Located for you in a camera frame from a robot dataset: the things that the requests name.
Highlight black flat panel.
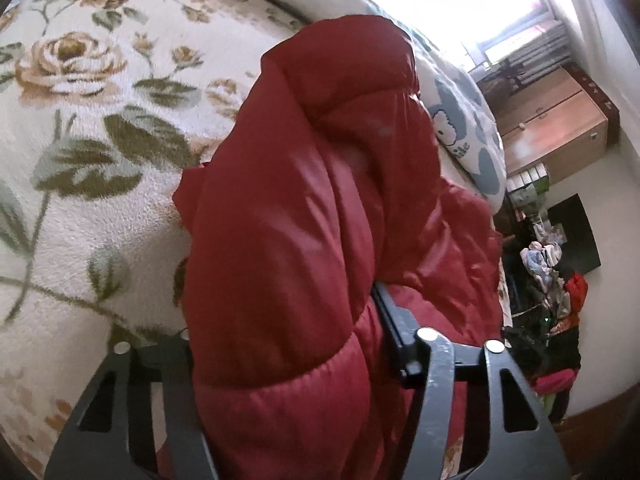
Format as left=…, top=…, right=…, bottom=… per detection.
left=546, top=193, right=602, bottom=277

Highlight red quilted coat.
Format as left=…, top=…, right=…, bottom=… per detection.
left=150, top=16, right=506, bottom=480

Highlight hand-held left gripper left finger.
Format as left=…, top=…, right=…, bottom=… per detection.
left=44, top=329, right=221, bottom=480

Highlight blue cartoon print comforter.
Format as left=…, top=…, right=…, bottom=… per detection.
left=190, top=0, right=508, bottom=213

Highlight green and white boxes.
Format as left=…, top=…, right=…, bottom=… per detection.
left=506, top=162, right=552, bottom=209

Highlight wooden cabinet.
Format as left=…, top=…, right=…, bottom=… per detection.
left=475, top=62, right=622, bottom=184

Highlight pile of mixed clothes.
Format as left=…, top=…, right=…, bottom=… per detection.
left=501, top=237, right=592, bottom=423

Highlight floral bed blanket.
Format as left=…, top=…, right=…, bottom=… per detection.
left=0, top=0, right=321, bottom=480

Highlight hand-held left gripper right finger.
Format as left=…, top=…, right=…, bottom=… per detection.
left=372, top=281, right=573, bottom=480

